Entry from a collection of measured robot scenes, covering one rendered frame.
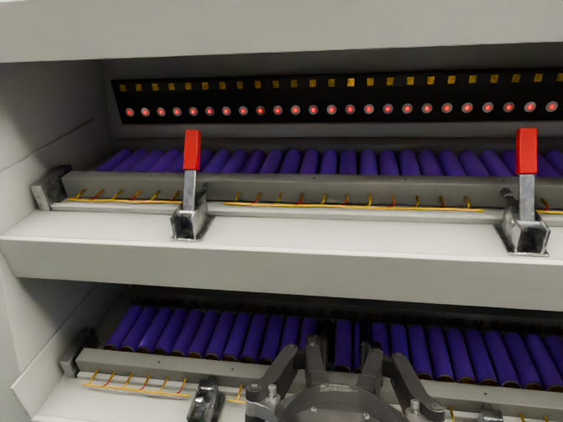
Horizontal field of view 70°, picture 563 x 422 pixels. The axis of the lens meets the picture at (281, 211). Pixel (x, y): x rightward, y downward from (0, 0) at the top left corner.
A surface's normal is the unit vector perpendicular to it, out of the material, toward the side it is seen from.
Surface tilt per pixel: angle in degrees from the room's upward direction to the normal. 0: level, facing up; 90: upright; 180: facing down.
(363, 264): 107
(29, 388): 90
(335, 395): 13
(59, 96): 90
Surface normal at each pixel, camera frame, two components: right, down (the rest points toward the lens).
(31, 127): 0.99, 0.03
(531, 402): -0.06, -0.86
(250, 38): -0.16, 0.51
